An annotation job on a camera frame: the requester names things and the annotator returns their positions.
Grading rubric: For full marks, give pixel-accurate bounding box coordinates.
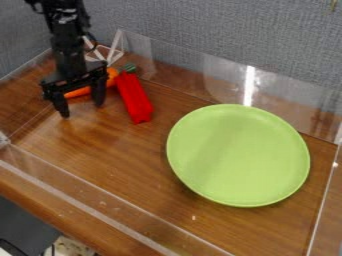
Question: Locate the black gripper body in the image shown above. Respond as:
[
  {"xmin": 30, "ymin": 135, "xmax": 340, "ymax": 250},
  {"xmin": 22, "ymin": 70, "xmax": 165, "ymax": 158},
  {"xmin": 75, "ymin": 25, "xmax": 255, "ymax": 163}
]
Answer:
[{"xmin": 40, "ymin": 61, "xmax": 108, "ymax": 100}]

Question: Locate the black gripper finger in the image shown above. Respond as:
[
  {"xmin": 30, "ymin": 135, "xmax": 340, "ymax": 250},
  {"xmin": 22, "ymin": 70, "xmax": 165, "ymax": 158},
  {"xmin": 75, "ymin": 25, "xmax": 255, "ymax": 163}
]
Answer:
[
  {"xmin": 91, "ymin": 79, "xmax": 107, "ymax": 107},
  {"xmin": 52, "ymin": 92, "xmax": 70, "ymax": 118}
]

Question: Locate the orange toy carrot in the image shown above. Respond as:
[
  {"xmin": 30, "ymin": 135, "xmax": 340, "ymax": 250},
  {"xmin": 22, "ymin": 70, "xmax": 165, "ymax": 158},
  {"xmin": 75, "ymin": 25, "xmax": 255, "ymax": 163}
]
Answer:
[{"xmin": 63, "ymin": 63, "xmax": 139, "ymax": 100}]

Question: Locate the red cloth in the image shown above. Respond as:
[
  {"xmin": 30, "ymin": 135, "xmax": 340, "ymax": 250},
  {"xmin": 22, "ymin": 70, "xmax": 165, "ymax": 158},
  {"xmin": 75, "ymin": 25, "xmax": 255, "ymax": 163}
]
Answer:
[{"xmin": 116, "ymin": 71, "xmax": 154, "ymax": 124}]

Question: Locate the green round plate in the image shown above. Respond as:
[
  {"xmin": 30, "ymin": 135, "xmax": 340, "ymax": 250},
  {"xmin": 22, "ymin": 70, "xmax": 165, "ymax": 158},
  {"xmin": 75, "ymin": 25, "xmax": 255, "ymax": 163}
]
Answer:
[{"xmin": 166, "ymin": 104, "xmax": 310, "ymax": 207}]

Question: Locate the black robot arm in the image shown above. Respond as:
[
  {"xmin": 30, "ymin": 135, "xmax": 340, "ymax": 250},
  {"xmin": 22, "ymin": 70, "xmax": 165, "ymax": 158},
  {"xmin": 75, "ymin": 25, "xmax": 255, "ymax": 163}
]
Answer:
[{"xmin": 24, "ymin": 0, "xmax": 108, "ymax": 118}]

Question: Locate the clear acrylic enclosure wall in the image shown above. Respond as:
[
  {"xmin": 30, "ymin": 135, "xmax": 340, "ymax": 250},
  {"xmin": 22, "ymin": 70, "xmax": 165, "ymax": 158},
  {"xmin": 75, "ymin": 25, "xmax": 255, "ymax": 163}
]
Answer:
[{"xmin": 0, "ymin": 31, "xmax": 342, "ymax": 256}]

